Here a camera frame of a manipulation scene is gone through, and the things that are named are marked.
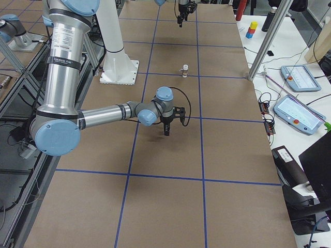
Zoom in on aluminium profile post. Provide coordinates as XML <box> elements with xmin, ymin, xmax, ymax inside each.
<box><xmin>247</xmin><ymin>0</ymin><xmax>293</xmax><ymax>81</ymax></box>

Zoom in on black laptop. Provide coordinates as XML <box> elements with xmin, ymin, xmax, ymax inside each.
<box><xmin>299</xmin><ymin>132</ymin><xmax>331</xmax><ymax>200</ymax></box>

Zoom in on black camera cable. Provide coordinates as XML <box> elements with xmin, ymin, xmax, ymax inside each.
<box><xmin>170</xmin><ymin>86</ymin><xmax>193</xmax><ymax>127</ymax></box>

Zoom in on red bottle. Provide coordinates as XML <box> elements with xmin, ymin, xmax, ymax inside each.
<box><xmin>235</xmin><ymin>0</ymin><xmax>247</xmax><ymax>21</ymax></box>

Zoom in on near teach pendant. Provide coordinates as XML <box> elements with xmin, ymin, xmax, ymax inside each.
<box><xmin>273</xmin><ymin>95</ymin><xmax>322</xmax><ymax>135</ymax></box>

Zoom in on stacked coloured blocks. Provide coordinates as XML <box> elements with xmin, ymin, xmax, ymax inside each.
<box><xmin>245</xmin><ymin>21</ymin><xmax>258</xmax><ymax>39</ymax></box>

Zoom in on black bottle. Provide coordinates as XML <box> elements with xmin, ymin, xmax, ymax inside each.
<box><xmin>261</xmin><ymin>7</ymin><xmax>277</xmax><ymax>32</ymax></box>

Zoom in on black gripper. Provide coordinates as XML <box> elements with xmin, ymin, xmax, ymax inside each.
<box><xmin>160</xmin><ymin>116</ymin><xmax>174</xmax><ymax>136</ymax></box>
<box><xmin>177</xmin><ymin>4</ymin><xmax>189</xmax><ymax>27</ymax></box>

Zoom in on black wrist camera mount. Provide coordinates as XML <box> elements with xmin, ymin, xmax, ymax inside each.
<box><xmin>173</xmin><ymin>106</ymin><xmax>186</xmax><ymax>125</ymax></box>
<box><xmin>187</xmin><ymin>1</ymin><xmax>197</xmax><ymax>14</ymax></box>

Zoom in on teach pendant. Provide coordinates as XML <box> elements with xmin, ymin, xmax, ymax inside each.
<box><xmin>273</xmin><ymin>95</ymin><xmax>322</xmax><ymax>135</ymax></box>
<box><xmin>280</xmin><ymin>65</ymin><xmax>321</xmax><ymax>92</ymax></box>

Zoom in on far teach pendant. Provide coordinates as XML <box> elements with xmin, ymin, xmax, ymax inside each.
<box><xmin>280</xmin><ymin>65</ymin><xmax>321</xmax><ymax>92</ymax></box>

